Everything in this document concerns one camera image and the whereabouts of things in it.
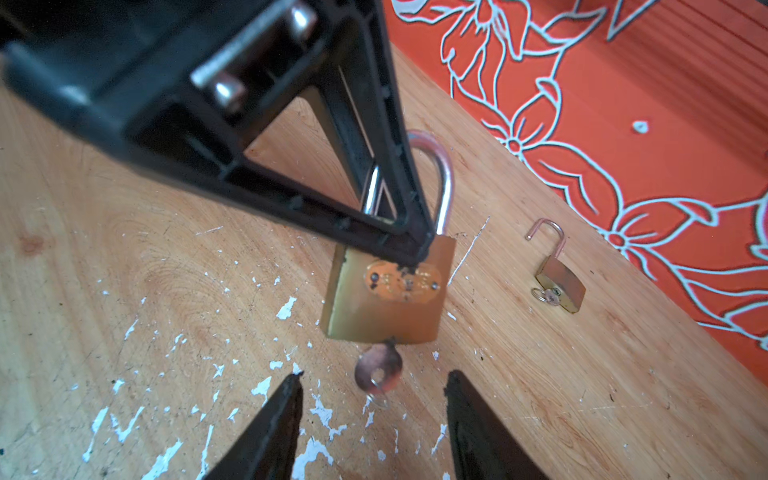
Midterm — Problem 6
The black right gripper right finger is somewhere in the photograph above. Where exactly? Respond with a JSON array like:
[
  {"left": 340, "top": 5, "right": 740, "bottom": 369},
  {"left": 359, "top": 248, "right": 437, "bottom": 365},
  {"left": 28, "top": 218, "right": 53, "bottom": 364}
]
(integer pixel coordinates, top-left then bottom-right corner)
[{"left": 444, "top": 370, "right": 547, "bottom": 479}]

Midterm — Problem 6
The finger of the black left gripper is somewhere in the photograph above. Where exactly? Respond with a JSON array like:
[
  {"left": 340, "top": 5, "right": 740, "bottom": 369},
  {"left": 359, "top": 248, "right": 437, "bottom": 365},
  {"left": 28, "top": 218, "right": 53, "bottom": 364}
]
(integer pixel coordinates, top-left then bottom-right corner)
[{"left": 122, "top": 1, "right": 436, "bottom": 267}]

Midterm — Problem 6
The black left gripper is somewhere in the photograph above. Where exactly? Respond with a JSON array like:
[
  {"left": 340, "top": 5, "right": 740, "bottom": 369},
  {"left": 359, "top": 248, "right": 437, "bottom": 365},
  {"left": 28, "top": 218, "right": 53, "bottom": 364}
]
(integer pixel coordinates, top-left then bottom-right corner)
[{"left": 1, "top": 1, "right": 336, "bottom": 156}]

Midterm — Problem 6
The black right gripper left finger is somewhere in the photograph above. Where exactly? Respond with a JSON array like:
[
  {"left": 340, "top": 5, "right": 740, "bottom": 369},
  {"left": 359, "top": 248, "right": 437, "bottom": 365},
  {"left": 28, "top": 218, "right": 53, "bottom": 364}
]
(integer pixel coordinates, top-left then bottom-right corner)
[{"left": 205, "top": 372, "right": 304, "bottom": 479}]

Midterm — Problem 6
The small silver key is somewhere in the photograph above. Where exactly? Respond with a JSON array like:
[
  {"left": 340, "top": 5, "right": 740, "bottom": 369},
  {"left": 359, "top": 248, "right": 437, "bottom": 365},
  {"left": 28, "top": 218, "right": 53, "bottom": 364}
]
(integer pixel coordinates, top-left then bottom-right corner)
[{"left": 354, "top": 341, "right": 403, "bottom": 396}]

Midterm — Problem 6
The key with ring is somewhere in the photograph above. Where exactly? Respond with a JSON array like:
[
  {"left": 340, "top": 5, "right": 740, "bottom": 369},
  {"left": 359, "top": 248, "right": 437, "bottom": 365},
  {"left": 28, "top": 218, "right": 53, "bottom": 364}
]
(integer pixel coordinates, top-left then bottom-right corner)
[{"left": 531, "top": 288, "right": 561, "bottom": 306}]

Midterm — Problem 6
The brass padlock with steel shackle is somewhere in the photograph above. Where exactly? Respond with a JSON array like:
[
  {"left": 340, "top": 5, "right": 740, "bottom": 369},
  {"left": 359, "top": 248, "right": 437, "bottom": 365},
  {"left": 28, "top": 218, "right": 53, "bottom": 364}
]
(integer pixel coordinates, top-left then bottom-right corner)
[{"left": 525, "top": 218, "right": 586, "bottom": 314}]

